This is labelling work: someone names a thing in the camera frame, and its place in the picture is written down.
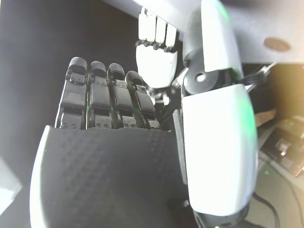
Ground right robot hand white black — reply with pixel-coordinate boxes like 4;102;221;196
29;0;259;228

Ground brown round disc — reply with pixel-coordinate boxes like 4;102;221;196
263;37;292;52

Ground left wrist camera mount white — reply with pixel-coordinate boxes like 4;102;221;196
147;86;181;107

